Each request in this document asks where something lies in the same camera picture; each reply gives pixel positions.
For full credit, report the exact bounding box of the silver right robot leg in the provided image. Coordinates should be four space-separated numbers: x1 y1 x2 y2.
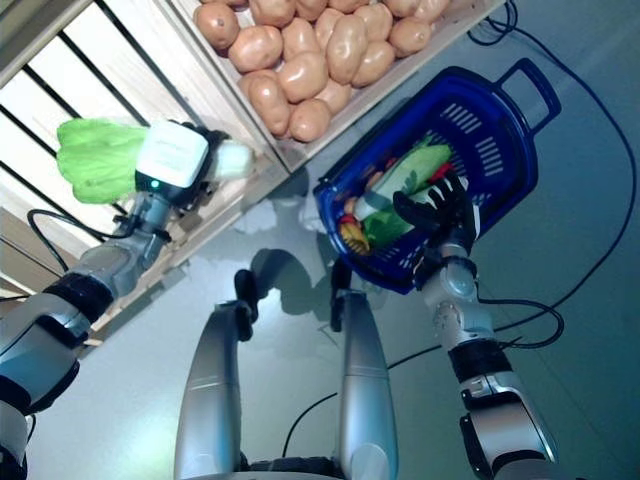
329 259 394 480

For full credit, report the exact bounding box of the silver robot leg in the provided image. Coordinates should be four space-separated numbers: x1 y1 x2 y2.
329 259 394 480
174 267 261 480

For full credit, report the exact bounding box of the blue plastic shopping basket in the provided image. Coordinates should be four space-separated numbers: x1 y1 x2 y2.
312 57 562 295

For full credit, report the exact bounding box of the wooden cabbage crate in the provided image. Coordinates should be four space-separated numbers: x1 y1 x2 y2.
0 0 301 349

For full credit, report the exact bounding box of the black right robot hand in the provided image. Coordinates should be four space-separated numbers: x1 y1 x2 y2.
392 172 484 247

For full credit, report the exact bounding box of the tan toy potato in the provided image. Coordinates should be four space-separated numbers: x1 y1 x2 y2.
325 14 369 84
388 17 432 57
288 98 332 143
228 25 285 72
247 74 291 135
277 52 329 104

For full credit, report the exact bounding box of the wooden potato crate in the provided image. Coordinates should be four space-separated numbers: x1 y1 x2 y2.
164 0 509 176

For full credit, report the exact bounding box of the long black floor cable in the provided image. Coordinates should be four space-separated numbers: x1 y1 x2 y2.
284 0 632 451

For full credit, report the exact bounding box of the yellow toy vegetable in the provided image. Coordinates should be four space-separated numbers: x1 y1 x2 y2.
339 219 371 254

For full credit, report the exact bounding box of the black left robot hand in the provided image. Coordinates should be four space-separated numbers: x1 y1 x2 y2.
135 124 229 209

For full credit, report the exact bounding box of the dark robot waist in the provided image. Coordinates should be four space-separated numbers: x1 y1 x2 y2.
234 454 346 480

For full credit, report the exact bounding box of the white square module green light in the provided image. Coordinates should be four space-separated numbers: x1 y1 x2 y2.
134 119 210 190

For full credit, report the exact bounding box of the silver left robot leg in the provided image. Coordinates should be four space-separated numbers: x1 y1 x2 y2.
174 267 261 480

